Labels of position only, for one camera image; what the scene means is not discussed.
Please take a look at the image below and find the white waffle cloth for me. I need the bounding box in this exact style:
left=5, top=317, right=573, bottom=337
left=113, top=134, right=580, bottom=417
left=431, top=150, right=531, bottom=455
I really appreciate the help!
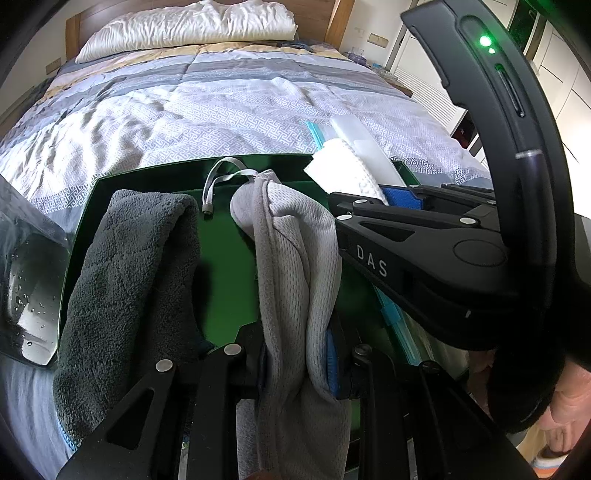
left=303, top=140, right=389, bottom=206

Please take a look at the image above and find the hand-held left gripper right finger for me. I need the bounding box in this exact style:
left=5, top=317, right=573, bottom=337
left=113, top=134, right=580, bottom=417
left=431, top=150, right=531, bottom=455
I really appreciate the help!
left=325, top=318, right=539, bottom=480

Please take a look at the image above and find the wooden nightstand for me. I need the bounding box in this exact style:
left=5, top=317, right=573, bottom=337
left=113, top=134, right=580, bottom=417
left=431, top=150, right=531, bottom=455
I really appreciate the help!
left=369, top=65, right=414, bottom=97

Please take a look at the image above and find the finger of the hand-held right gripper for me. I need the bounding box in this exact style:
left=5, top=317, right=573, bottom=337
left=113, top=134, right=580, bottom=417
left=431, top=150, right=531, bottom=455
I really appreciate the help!
left=329, top=191, right=502, bottom=234
left=385, top=182, right=498, bottom=214

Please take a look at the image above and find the person's right hand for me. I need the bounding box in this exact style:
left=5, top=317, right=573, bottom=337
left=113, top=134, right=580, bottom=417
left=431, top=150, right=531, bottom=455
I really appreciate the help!
left=526, top=355, right=591, bottom=460

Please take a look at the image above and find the white wardrobe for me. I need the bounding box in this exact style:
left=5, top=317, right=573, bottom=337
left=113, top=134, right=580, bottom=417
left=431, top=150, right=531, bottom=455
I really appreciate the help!
left=388, top=0, right=591, bottom=167

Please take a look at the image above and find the green tray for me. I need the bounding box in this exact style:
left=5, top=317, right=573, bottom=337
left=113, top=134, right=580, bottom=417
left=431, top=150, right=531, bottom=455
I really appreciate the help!
left=58, top=154, right=467, bottom=472

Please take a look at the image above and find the grey mesh drawstring bag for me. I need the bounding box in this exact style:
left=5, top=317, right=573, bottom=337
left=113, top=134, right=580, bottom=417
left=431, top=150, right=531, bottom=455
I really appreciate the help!
left=202, top=158, right=352, bottom=480

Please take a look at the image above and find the smoked glass pitcher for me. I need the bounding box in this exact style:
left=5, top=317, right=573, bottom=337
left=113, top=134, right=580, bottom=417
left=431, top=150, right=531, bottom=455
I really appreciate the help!
left=0, top=178, right=75, bottom=367

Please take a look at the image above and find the dark grey towel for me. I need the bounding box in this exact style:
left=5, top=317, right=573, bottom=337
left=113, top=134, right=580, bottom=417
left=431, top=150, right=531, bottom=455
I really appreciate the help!
left=52, top=188, right=218, bottom=455

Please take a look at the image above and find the wooden bed with striped quilt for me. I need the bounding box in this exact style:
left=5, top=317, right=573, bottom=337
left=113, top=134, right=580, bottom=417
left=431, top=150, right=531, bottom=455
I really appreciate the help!
left=0, top=39, right=492, bottom=480

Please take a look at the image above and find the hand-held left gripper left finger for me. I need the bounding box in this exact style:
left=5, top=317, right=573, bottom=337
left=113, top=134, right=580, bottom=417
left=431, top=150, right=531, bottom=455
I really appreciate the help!
left=55, top=323, right=264, bottom=480

